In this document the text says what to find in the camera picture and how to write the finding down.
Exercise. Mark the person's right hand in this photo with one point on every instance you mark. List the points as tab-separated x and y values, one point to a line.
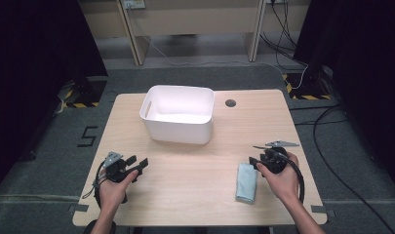
283	185

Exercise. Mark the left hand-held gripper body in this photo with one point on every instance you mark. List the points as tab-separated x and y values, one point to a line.
115	170

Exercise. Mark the black curtain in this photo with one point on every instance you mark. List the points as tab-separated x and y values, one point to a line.
29	81
374	81

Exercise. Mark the grey tape piece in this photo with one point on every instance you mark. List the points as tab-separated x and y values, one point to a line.
318	209
79	208

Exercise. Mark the white power strip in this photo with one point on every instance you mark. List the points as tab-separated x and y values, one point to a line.
135	4

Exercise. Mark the person's left hand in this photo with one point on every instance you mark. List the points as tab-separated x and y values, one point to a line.
113	191

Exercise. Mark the dark round table grommet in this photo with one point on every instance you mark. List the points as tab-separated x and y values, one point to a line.
230	103

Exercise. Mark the white plastic bin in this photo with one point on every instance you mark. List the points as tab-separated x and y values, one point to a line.
178	133

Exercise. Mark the black stand base striped tape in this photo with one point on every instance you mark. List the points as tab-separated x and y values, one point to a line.
91	94
312	88

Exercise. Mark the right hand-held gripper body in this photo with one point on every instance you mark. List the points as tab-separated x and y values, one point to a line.
274	162

